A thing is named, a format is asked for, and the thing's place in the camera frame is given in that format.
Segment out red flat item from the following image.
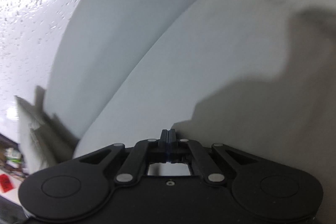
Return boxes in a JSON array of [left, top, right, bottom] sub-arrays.
[[0, 174, 14, 193]]

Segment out grey sofa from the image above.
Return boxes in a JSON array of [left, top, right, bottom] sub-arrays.
[[43, 0, 336, 161]]

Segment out white t-shirt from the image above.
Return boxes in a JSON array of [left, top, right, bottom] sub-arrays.
[[73, 0, 292, 176]]

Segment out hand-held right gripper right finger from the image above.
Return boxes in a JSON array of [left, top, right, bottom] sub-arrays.
[[168, 129, 265, 186]]

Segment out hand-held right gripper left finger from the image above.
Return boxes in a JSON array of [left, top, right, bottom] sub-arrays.
[[63, 129, 168, 186]]

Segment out large grey sofa cushion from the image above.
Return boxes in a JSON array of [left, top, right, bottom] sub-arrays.
[[14, 85, 80, 170]]

